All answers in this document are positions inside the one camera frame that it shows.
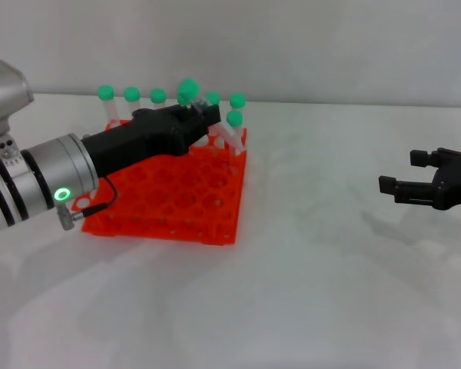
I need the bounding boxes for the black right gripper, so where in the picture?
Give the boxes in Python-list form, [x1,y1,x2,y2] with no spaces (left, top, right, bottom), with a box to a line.
[378,148,461,212]

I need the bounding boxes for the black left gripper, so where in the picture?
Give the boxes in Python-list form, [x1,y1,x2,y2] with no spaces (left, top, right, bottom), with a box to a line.
[80,98,221,180]

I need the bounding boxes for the orange plastic test tube rack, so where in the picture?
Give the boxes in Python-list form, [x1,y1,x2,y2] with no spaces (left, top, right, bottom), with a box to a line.
[71,118,249,245]

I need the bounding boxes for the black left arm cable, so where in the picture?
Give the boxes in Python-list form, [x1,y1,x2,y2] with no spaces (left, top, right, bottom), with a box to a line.
[56,175,118,231]

